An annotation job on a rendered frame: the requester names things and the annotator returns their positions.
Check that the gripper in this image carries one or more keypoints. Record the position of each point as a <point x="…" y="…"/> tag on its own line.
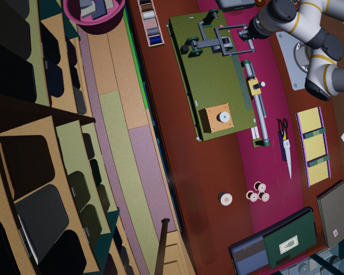
<point x="253" y="27"/>

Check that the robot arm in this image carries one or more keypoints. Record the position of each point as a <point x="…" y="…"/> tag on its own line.
<point x="304" y="14"/>

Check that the black green roller block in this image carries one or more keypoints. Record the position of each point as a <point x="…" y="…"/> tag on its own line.
<point x="210" y="15"/>

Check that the green black wheel assembly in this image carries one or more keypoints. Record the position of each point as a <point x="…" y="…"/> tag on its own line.
<point x="195" y="53"/>

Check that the grey measuring strip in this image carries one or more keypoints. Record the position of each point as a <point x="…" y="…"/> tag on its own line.
<point x="242" y="86"/>

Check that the black carriage knob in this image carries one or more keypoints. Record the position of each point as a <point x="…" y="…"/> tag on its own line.
<point x="261" y="84"/>

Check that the olive green machine base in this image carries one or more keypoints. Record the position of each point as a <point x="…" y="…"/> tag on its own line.
<point x="212" y="80"/>

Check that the white reset knob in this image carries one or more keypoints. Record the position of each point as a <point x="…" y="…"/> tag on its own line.
<point x="223" y="117"/>

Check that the pink spool tray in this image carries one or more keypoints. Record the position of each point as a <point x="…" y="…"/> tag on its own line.
<point x="144" y="37"/>

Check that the yellow purple shears tray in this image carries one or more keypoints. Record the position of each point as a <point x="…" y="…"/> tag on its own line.
<point x="311" y="120"/>

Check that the magenta cloth runner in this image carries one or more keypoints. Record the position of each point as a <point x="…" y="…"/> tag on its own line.
<point x="275" y="189"/>

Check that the wooden cloth shelf unit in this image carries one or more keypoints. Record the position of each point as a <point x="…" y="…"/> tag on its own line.
<point x="5" y="186"/>
<point x="37" y="43"/>

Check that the grey flat box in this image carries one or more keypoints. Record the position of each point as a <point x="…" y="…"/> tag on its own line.
<point x="235" y="4"/>

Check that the grey bent linkage bar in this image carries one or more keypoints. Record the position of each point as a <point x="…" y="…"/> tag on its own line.
<point x="206" y="43"/>

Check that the grey mounting plate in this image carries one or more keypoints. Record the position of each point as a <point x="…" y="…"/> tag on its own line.
<point x="286" y="57"/>

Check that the blue thread spool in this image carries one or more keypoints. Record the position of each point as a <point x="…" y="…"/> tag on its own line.
<point x="155" y="40"/>

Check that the grey thread spool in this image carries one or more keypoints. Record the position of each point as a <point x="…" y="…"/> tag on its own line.
<point x="153" y="31"/>

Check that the orange counter box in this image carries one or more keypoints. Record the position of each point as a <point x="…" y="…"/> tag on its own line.
<point x="212" y="124"/>

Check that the white thread spool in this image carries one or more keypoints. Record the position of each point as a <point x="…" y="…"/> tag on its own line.
<point x="148" y="15"/>

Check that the white label strip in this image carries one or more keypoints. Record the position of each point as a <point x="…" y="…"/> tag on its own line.
<point x="253" y="132"/>
<point x="257" y="131"/>

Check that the black thread spool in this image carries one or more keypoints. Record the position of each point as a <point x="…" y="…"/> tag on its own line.
<point x="145" y="1"/>

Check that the pink round basket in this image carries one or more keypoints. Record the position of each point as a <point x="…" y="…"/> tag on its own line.
<point x="103" y="24"/>

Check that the dark grey book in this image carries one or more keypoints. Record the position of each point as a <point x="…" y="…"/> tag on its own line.
<point x="334" y="215"/>

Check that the dark green flat box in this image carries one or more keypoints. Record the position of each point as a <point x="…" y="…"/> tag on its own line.
<point x="286" y="235"/>

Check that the brown wooden pole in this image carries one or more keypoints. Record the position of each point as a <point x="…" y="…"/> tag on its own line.
<point x="160" y="249"/>

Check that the dark compartment drawer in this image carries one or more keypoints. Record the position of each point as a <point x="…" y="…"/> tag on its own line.
<point x="326" y="260"/>

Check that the grey cutter rail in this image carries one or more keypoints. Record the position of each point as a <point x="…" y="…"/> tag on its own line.
<point x="261" y="114"/>

